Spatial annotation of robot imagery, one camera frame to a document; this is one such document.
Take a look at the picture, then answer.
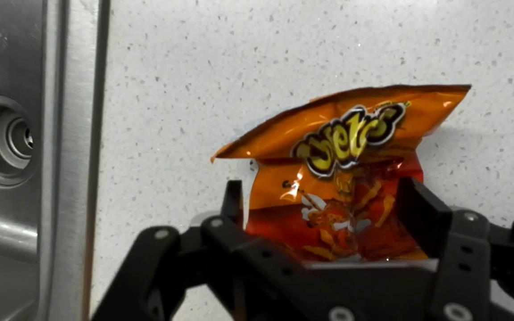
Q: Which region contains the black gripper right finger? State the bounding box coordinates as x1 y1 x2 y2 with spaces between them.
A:
394 179 514 321

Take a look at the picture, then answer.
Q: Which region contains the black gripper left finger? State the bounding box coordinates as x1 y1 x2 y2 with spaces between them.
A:
91 180 305 321

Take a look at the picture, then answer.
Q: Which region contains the orange Cheetos snack packet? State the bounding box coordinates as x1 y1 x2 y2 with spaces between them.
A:
216 84 469 262

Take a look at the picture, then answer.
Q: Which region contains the stainless steel double sink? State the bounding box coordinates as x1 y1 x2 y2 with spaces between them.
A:
0 0 111 321

